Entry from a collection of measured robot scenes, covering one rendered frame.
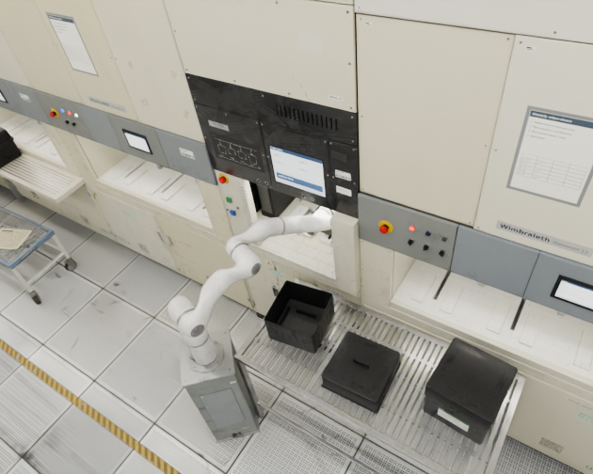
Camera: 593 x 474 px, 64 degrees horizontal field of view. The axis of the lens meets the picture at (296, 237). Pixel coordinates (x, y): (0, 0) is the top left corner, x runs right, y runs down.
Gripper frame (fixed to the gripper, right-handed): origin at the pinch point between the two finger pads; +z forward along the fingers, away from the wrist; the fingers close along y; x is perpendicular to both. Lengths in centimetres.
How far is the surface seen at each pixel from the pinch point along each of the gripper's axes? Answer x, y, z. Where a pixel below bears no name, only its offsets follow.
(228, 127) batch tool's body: 51, -40, -33
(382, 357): -33, 58, -59
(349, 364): -33, 47, -70
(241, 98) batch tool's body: 69, -28, -32
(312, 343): -34, 25, -70
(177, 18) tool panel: 101, -54, -33
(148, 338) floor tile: -119, -117, -94
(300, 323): -43, 9, -60
